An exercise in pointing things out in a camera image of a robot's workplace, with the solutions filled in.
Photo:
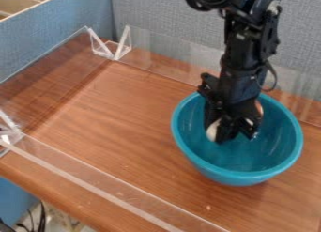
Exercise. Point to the clear acrylic barrier wall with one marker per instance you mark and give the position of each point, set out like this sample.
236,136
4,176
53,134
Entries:
91,148

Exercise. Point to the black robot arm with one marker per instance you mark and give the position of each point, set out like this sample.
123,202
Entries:
251,32

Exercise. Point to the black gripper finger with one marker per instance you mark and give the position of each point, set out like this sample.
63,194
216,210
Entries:
251,126
220,123

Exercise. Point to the wooden shelf box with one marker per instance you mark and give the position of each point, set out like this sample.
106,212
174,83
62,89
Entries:
15,7

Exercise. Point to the white brown toy mushroom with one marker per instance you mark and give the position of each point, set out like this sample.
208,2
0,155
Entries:
249,107

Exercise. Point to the blue plastic bowl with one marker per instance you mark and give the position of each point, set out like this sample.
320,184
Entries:
241,162

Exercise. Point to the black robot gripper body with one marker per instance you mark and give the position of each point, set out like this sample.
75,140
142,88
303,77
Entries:
232,94

